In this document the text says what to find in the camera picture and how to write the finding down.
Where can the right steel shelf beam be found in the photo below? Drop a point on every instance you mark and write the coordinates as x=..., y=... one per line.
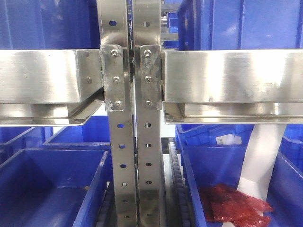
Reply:
x=233, y=86

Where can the right black roller track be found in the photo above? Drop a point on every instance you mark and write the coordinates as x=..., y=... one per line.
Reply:
x=178, y=185

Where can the steel perforated upright post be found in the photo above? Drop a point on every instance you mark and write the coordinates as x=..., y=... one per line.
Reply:
x=114, y=29
x=146, y=28

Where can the red plastic bag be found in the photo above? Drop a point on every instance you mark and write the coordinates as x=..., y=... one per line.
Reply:
x=222, y=203

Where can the left black roller track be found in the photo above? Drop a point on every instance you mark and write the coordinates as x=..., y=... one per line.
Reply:
x=106, y=208

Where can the lower right blue bin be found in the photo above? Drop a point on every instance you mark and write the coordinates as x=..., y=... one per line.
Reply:
x=206, y=163

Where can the right steel bolted bracket plate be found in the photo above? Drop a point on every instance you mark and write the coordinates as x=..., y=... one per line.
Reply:
x=150, y=69

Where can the upper right blue bin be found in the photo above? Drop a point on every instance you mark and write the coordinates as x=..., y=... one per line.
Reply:
x=240, y=24

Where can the lower left rear blue bin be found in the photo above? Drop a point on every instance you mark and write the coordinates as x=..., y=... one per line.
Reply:
x=94, y=134

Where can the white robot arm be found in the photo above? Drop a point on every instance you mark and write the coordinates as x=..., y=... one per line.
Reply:
x=259, y=159

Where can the far right blue bin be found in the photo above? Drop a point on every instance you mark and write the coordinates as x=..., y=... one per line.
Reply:
x=285, y=192

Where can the blue bin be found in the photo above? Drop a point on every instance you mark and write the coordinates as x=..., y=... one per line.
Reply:
x=13, y=139
x=53, y=188
x=206, y=163
x=48, y=24
x=240, y=24
x=94, y=134
x=285, y=192

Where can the black roller track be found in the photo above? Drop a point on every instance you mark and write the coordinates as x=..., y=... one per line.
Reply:
x=106, y=208
x=178, y=185

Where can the far left blue bin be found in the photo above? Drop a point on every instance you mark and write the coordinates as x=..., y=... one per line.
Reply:
x=13, y=139

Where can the left steel perforated upright post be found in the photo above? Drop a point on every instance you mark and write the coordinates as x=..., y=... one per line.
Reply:
x=114, y=29

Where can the left steel shelf beam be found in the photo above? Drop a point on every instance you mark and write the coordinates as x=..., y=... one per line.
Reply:
x=49, y=87

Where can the white labelled bag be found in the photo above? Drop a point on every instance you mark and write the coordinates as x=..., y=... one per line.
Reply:
x=229, y=139

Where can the right steel perforated upright post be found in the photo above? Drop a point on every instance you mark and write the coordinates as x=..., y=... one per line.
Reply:
x=146, y=28

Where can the left steel bolted bracket plate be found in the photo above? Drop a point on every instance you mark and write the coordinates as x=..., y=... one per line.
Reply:
x=112, y=64

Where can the steel shelf beam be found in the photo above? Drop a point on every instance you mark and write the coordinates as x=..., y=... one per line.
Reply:
x=233, y=86
x=49, y=87

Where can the steel bolted bracket plate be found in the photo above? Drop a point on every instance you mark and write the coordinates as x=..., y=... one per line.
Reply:
x=112, y=64
x=150, y=69

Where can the upper left blue bin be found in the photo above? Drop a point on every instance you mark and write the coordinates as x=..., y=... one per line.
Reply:
x=48, y=24

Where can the lower left front blue bin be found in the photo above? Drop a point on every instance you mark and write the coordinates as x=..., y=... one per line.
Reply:
x=53, y=188

